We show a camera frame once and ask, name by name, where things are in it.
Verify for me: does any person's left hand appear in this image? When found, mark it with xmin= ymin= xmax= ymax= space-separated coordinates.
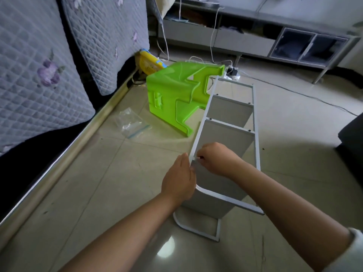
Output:
xmin=160 ymin=153 xmax=197 ymax=209

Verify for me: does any person's right hand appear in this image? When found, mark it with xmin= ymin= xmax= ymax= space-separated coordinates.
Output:
xmin=195 ymin=142 xmax=245 ymax=179

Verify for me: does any white wooden board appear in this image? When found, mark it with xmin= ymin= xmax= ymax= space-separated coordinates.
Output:
xmin=205 ymin=94 xmax=254 ymax=130
xmin=195 ymin=117 xmax=256 ymax=163
xmin=181 ymin=161 xmax=251 ymax=219

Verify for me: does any white metal frame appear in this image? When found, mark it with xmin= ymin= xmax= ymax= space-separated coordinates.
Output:
xmin=173 ymin=209 xmax=222 ymax=243
xmin=187 ymin=76 xmax=265 ymax=216

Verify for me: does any clear plastic screw bag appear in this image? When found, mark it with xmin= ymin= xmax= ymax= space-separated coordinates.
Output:
xmin=113 ymin=107 xmax=152 ymax=139

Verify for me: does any person's left forearm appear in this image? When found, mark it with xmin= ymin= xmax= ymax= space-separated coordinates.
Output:
xmin=59 ymin=192 xmax=178 ymax=272

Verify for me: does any person's right forearm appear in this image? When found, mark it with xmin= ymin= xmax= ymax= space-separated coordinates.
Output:
xmin=233 ymin=161 xmax=354 ymax=270

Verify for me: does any person's white shirt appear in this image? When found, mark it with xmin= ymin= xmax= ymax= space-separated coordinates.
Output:
xmin=323 ymin=226 xmax=363 ymax=272

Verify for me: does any green plastic stool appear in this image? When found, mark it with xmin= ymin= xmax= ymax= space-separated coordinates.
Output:
xmin=146 ymin=61 xmax=226 ymax=138

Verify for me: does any yellow plastic basket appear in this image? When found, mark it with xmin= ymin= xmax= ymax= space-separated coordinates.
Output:
xmin=136 ymin=49 xmax=168 ymax=76

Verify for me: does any grey sofa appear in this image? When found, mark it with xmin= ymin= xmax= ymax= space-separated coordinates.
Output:
xmin=336 ymin=113 xmax=363 ymax=189

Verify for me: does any grey marble TV cabinet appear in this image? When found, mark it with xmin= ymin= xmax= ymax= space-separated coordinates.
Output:
xmin=150 ymin=0 xmax=361 ymax=85

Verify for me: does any pile of pale cloth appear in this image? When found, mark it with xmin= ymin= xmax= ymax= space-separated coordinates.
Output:
xmin=153 ymin=0 xmax=178 ymax=19

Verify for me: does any grey textured furniture cover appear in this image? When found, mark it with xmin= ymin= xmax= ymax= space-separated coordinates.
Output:
xmin=0 ymin=0 xmax=151 ymax=156

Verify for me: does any long dark cable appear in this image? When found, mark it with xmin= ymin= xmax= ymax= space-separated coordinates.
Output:
xmin=238 ymin=71 xmax=359 ymax=118

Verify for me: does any tangle of white cables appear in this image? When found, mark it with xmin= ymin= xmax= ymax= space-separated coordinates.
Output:
xmin=156 ymin=0 xmax=239 ymax=81

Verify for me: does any chrome metal base rail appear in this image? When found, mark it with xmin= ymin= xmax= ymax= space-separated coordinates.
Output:
xmin=0 ymin=71 xmax=140 ymax=251

